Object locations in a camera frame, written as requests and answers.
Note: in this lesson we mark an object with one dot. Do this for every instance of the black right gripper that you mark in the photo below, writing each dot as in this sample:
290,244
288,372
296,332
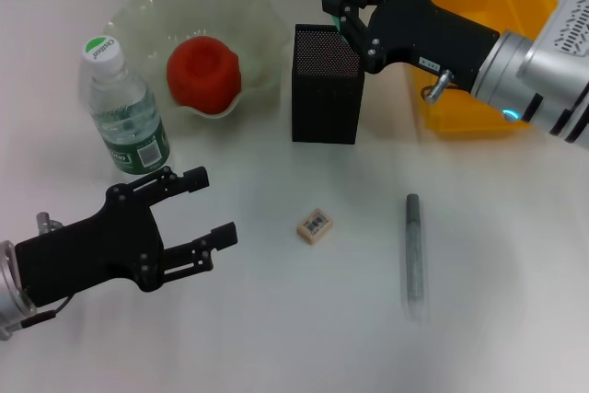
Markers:
423,29

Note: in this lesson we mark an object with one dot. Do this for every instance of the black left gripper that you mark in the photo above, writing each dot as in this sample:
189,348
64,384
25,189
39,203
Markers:
92,255

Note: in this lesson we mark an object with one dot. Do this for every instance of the beige eraser with barcode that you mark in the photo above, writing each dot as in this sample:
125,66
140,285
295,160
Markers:
314,226

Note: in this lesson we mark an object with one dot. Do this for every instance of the clear bottle with green label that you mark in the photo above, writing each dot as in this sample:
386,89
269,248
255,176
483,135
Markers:
129,126

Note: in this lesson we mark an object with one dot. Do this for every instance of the red-orange knitted orange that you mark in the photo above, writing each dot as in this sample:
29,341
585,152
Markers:
202,75

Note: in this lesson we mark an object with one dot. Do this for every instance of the grey pen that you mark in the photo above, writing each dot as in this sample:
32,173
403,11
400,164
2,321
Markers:
414,250

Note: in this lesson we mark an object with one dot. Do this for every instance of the silver and white left robot arm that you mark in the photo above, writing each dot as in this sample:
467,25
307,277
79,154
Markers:
11,292

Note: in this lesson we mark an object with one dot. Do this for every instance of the black mesh pen holder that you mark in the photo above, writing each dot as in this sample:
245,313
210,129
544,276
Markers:
322,103

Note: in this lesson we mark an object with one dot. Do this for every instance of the pale green glass fruit plate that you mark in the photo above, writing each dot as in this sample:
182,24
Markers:
202,6

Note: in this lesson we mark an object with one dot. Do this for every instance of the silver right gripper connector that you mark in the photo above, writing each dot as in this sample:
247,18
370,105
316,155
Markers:
437,87

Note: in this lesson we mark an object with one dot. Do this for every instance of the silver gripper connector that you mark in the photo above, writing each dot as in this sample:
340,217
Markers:
46,223
437,87

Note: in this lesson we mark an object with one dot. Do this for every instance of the yellow plastic bin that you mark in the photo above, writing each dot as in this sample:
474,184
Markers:
465,112

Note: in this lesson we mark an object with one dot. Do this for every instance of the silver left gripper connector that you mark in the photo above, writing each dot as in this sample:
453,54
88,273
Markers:
46,223

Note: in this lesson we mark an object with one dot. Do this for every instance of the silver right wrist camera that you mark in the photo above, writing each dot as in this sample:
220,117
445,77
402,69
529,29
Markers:
566,20

